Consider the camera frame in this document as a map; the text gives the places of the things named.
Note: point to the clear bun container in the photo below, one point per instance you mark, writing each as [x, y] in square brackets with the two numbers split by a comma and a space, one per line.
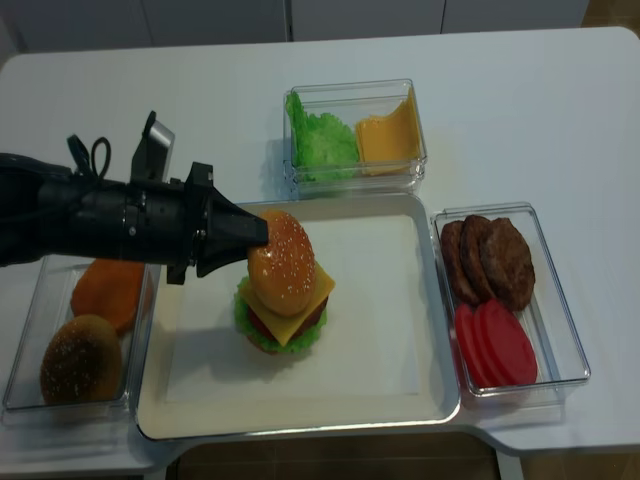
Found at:
[50, 309]

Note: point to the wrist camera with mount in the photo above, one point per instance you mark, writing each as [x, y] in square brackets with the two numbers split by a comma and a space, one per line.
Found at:
[153, 153]

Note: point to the left brown patty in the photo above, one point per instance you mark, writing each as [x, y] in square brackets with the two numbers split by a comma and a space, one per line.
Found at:
[450, 247]

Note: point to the burger meat patty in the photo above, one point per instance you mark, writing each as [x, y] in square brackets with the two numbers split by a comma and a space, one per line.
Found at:
[312, 319]

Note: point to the sesame bun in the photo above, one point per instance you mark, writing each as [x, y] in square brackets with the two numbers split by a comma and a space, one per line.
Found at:
[82, 362]
[282, 273]

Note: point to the middle red tomato slice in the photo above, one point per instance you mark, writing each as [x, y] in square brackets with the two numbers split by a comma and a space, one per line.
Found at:
[495, 378]

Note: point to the right red tomato slice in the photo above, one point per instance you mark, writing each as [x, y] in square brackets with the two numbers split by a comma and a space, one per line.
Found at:
[509, 348]

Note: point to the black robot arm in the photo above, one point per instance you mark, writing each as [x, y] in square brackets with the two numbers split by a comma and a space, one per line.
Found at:
[49, 209]

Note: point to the burger lettuce leaf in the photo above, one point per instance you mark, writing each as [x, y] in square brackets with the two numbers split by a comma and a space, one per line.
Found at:
[298, 345]

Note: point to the left red tomato slice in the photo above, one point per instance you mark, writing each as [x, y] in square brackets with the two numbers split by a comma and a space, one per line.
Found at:
[464, 328]

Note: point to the plain brown bottom bun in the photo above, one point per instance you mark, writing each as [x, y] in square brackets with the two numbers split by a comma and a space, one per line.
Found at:
[110, 289]

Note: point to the yellow cheese slices in container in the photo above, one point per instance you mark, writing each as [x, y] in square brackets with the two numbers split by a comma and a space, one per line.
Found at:
[387, 143]

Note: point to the brown patty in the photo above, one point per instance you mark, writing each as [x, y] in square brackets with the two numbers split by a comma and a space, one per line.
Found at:
[450, 247]
[507, 263]
[473, 228]

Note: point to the white serving tray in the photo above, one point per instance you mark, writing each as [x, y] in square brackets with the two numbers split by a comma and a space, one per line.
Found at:
[436, 400]

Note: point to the clear patty tomato container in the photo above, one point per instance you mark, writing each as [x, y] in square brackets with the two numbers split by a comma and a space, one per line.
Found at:
[560, 361]

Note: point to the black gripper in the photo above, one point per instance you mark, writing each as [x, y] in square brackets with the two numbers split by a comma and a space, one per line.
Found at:
[182, 224]

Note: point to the right brown patty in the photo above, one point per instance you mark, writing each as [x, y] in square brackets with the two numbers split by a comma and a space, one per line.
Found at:
[507, 263]

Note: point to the green lettuce in container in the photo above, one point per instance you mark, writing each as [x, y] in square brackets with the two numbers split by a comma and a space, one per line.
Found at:
[326, 148]

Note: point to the burger cheese slice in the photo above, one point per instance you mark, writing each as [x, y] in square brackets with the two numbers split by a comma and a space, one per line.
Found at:
[274, 332]

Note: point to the clear lettuce cheese container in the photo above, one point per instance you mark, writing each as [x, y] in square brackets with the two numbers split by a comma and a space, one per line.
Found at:
[352, 102]

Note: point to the red tomato slice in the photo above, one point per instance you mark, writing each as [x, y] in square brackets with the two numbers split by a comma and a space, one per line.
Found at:
[464, 328]
[495, 378]
[509, 348]

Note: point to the middle brown patty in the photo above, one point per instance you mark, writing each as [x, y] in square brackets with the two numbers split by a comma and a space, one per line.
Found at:
[473, 228]

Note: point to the burger tomato slice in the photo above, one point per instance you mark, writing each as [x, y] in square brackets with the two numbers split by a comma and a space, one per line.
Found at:
[259, 326]

